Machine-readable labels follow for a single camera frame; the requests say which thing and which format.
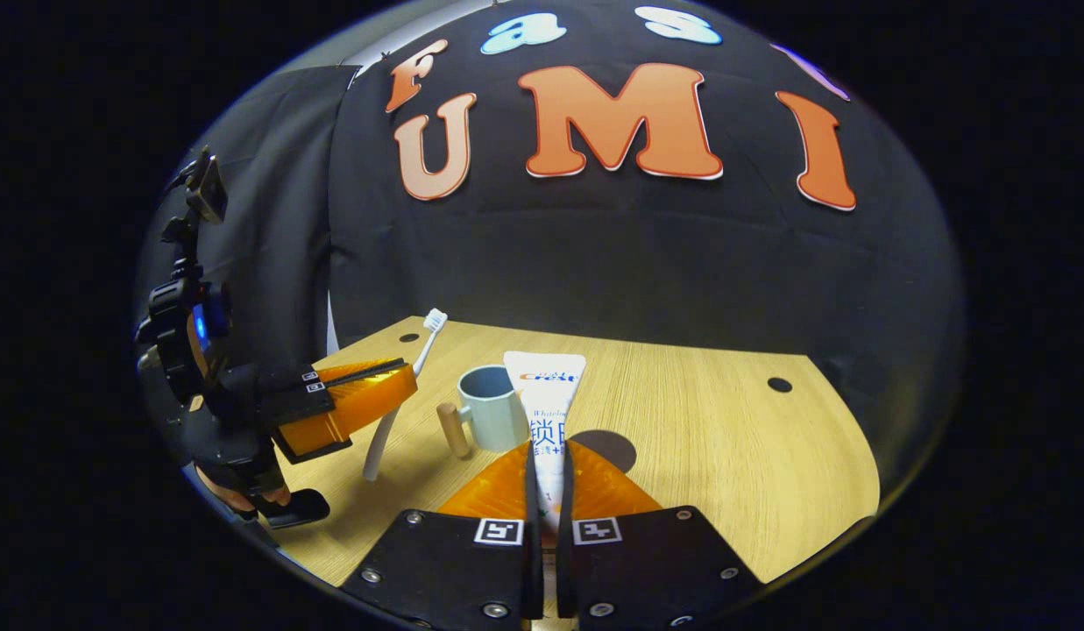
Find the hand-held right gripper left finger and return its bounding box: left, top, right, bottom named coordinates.
left=340, top=441, right=544, bottom=627

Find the wooden desktop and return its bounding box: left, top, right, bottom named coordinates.
left=274, top=315, right=882, bottom=619

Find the blue cup with wooden handle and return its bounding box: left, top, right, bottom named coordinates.
left=436, top=365, right=532, bottom=458

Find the white toothpaste tube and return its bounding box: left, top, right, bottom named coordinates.
left=504, top=351, right=588, bottom=535

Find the black backdrop cloth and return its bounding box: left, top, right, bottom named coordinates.
left=134, top=0, right=967, bottom=527

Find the dark round coaster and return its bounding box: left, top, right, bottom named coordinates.
left=570, top=429, right=637, bottom=474

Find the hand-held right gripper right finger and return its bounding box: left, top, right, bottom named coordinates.
left=555, top=438, right=763, bottom=627

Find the white toothbrush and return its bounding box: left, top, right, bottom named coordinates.
left=363, top=308, right=449, bottom=482

